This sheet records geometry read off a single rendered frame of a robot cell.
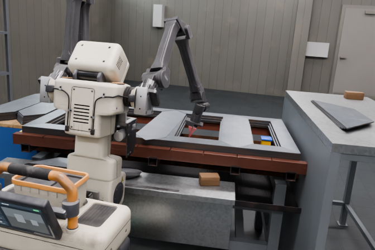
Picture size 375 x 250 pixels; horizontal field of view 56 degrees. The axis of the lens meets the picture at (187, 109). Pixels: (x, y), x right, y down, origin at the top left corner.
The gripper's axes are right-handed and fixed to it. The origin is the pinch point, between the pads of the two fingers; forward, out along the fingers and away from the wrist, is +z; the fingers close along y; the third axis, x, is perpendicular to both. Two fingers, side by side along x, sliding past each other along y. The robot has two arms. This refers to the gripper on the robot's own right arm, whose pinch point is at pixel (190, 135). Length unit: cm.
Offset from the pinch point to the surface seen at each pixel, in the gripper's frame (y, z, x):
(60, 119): 83, 23, -16
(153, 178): 10.9, 21.5, 23.3
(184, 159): -1.7, 7.9, 16.5
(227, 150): -21.8, -3.2, 12.1
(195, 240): -22, 49, 21
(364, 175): -196, 42, -190
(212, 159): -15.8, 2.7, 16.5
